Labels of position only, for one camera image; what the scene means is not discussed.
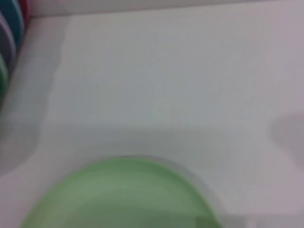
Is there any light green plate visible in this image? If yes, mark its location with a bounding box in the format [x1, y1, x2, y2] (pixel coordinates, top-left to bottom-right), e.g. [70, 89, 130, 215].
[20, 155, 224, 228]

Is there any dark green plate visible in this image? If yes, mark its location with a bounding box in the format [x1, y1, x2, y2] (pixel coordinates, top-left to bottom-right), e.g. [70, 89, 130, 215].
[0, 54, 9, 97]

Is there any crimson red plate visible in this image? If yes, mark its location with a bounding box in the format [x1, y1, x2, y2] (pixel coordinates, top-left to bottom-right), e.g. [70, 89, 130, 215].
[19, 0, 31, 22]

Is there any teal blue plate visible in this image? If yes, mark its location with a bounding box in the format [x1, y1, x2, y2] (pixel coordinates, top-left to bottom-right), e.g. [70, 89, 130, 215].
[0, 0, 25, 49]

